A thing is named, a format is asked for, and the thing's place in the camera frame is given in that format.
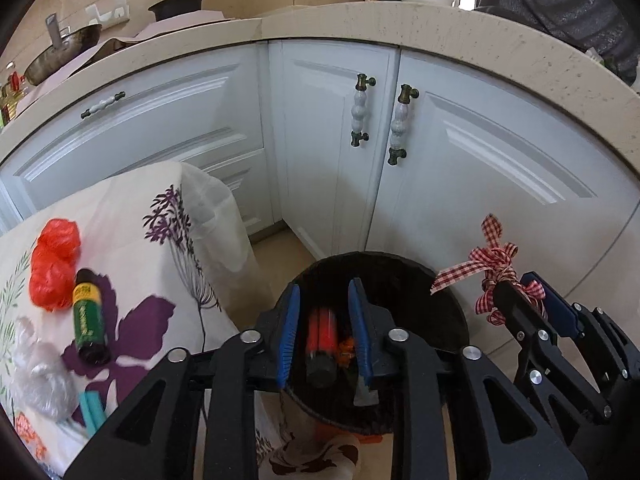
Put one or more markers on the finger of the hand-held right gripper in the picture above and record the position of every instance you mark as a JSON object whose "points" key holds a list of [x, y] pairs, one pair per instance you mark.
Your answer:
{"points": [[550, 305], [530, 327]]}

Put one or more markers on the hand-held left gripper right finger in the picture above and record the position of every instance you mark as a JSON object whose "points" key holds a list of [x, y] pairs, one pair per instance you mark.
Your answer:
{"points": [[357, 330]]}

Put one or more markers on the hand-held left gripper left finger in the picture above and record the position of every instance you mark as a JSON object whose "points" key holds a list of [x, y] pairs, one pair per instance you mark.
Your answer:
{"points": [[289, 335]]}

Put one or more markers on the red lighter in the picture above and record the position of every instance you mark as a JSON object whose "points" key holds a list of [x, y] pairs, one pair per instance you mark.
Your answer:
{"points": [[322, 335]]}

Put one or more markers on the black trash bin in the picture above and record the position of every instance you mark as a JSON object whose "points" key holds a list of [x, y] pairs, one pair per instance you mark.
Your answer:
{"points": [[400, 280]]}

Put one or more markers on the red checkered ribbon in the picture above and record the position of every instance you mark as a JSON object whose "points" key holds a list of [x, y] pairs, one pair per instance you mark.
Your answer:
{"points": [[492, 255]]}

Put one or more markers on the green labelled battery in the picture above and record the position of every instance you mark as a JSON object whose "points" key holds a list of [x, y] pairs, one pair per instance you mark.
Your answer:
{"points": [[89, 315]]}

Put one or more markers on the teal plastic piece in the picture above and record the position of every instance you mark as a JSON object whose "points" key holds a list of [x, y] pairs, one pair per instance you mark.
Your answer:
{"points": [[92, 410]]}

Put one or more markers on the red plastic bag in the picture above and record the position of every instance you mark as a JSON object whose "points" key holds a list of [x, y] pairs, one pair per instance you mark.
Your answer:
{"points": [[52, 260]]}

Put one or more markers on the clear plastic bag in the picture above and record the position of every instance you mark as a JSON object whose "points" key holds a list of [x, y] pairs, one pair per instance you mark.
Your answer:
{"points": [[40, 375]]}

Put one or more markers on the white cabinet door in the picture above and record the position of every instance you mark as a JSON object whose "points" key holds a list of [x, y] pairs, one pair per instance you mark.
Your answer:
{"points": [[500, 185], [320, 160]]}

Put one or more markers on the floral tablecloth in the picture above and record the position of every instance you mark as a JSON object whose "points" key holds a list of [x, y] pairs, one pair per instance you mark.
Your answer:
{"points": [[125, 240]]}

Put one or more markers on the black lidded pot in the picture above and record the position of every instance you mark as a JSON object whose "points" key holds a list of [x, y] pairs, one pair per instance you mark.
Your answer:
{"points": [[177, 7]]}

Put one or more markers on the metal wok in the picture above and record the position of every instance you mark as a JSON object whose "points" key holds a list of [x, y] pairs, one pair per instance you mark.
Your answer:
{"points": [[60, 52]]}

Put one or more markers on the group of condiment bottles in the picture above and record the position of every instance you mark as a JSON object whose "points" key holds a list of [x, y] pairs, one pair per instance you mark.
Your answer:
{"points": [[12, 95]]}

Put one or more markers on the white wall switches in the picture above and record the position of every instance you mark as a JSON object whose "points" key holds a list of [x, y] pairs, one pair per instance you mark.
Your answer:
{"points": [[107, 9]]}

